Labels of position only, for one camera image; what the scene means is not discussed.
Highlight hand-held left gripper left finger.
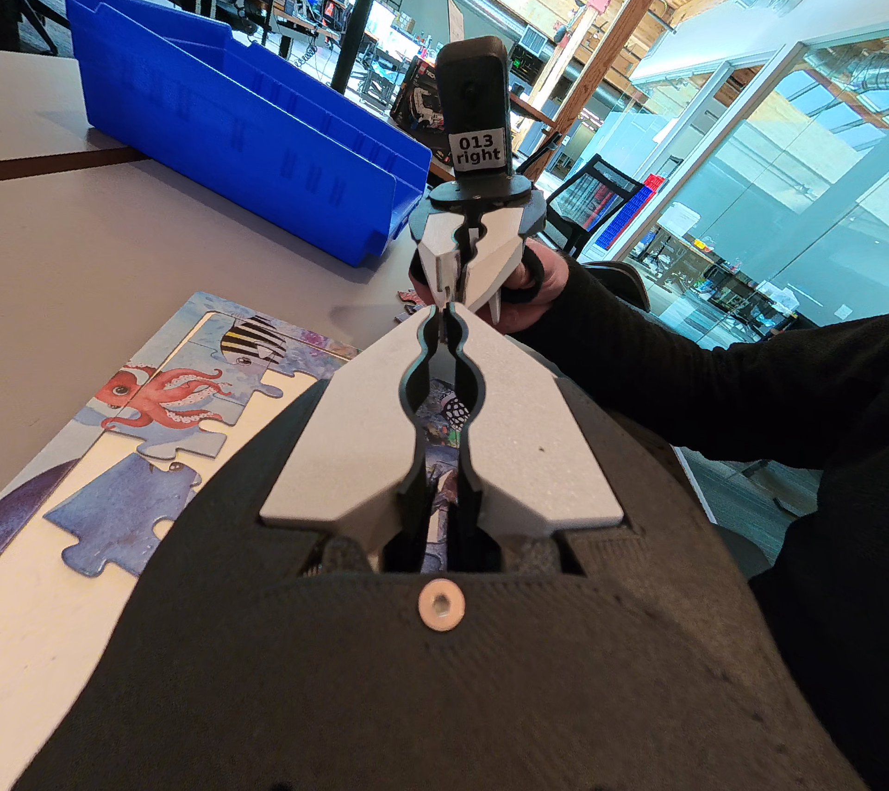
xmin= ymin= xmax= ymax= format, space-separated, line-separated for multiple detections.
xmin=259 ymin=305 xmax=442 ymax=573

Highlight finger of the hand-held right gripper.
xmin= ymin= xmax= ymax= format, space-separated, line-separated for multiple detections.
xmin=460 ymin=206 xmax=527 ymax=324
xmin=417 ymin=213 xmax=466 ymax=311

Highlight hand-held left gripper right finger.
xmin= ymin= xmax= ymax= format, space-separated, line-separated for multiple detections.
xmin=448 ymin=303 xmax=626 ymax=573

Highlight solid blue whale puzzle piece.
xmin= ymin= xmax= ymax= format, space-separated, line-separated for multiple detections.
xmin=43 ymin=454 xmax=204 ymax=578

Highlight ocean jigsaw puzzle board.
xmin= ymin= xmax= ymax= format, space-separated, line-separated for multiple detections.
xmin=0 ymin=291 xmax=476 ymax=771

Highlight person's right forearm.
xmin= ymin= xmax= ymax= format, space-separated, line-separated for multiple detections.
xmin=514 ymin=256 xmax=889 ymax=469

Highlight person's right hand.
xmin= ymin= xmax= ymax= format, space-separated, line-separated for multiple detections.
xmin=495 ymin=241 xmax=570 ymax=336

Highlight black printed cardboard box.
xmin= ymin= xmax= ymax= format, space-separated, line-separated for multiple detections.
xmin=389 ymin=56 xmax=452 ymax=160

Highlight black mesh chair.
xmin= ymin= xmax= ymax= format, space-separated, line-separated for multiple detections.
xmin=545 ymin=153 xmax=643 ymax=258

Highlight red blue small-parts rack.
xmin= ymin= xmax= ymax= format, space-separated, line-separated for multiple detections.
xmin=596 ymin=173 xmax=666 ymax=250

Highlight blue plastic bin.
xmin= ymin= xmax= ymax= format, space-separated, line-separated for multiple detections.
xmin=59 ymin=0 xmax=433 ymax=269

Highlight glass window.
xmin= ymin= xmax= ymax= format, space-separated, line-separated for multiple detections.
xmin=625 ymin=37 xmax=889 ymax=347

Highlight wooden ceiling post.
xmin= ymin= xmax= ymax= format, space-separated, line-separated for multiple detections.
xmin=524 ymin=0 xmax=720 ymax=181

